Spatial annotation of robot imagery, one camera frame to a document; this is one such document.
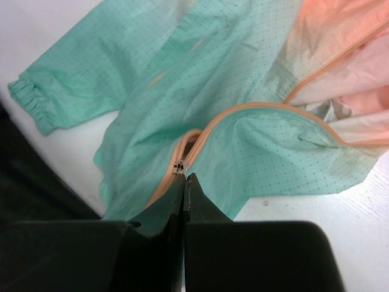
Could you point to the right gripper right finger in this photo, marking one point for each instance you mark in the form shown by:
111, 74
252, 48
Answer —
224, 255

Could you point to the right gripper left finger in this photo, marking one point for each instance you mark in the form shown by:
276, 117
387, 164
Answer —
142, 254

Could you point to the orange and teal jacket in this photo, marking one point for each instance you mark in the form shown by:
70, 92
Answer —
254, 97

